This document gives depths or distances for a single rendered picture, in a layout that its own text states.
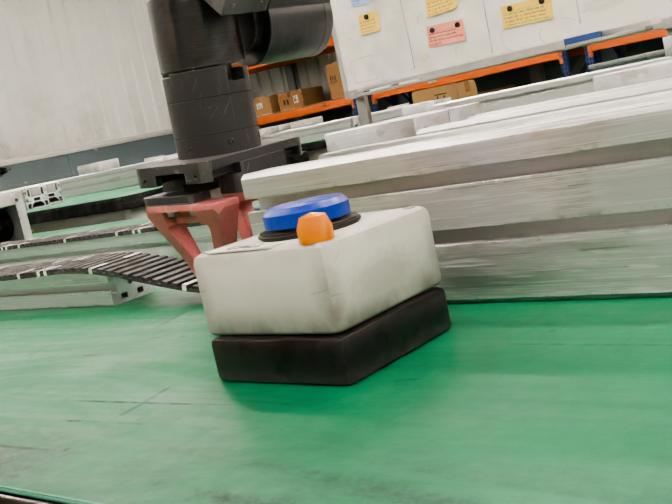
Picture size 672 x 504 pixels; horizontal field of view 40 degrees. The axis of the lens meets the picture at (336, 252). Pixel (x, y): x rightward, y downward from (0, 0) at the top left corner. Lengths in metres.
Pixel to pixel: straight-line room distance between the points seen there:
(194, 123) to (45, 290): 0.28
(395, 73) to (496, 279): 3.55
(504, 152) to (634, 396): 0.17
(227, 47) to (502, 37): 3.15
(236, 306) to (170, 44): 0.25
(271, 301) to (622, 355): 0.14
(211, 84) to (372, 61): 3.47
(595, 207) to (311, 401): 0.16
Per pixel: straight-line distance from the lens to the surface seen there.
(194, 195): 0.59
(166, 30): 0.61
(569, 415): 0.31
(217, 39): 0.60
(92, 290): 0.77
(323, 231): 0.37
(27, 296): 0.84
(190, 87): 0.60
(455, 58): 3.83
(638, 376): 0.34
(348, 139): 0.74
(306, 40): 0.66
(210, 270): 0.41
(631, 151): 0.43
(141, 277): 0.68
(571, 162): 0.45
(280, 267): 0.38
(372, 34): 4.05
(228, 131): 0.60
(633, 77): 0.82
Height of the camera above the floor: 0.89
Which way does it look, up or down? 8 degrees down
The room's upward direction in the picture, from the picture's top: 12 degrees counter-clockwise
